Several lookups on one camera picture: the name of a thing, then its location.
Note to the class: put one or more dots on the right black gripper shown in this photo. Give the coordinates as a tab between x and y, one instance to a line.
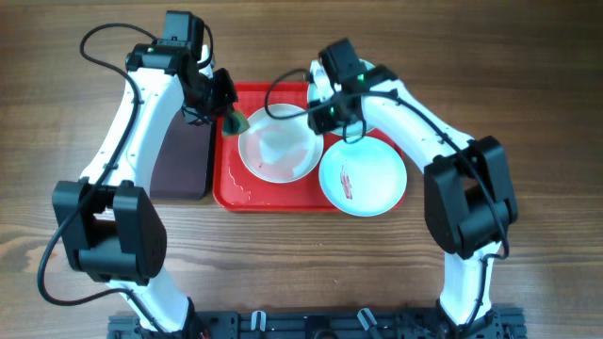
320	121

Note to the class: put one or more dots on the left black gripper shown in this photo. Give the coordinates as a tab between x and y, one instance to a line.
226	104

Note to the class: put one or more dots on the light blue plate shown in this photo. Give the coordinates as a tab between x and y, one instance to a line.
364	179
353	130

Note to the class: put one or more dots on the green yellow sponge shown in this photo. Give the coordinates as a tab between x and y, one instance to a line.
234	123

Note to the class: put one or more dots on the white round plate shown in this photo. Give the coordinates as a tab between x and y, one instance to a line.
279	147

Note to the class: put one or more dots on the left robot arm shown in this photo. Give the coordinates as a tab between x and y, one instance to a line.
106	221

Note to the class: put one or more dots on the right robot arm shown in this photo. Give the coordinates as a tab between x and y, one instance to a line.
469	202

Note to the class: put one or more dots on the black rectangular tray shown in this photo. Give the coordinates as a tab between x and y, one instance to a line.
184	167

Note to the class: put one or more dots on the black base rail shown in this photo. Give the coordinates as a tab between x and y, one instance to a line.
499	323

